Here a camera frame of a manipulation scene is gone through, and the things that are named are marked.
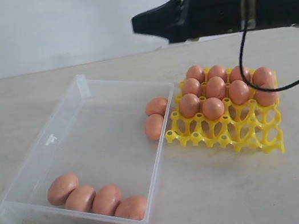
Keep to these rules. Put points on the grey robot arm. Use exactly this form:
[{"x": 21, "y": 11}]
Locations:
[{"x": 268, "y": 14}]

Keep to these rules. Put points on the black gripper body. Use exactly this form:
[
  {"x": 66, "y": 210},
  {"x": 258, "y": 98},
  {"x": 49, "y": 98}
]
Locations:
[{"x": 202, "y": 18}]

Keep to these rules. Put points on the clear plastic container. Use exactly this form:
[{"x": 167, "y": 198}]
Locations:
[{"x": 96, "y": 132}]

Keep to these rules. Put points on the yellow plastic egg tray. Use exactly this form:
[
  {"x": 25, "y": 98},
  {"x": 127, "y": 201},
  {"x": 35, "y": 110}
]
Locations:
[{"x": 241, "y": 126}]

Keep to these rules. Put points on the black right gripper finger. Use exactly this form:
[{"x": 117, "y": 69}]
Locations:
[{"x": 163, "y": 22}]

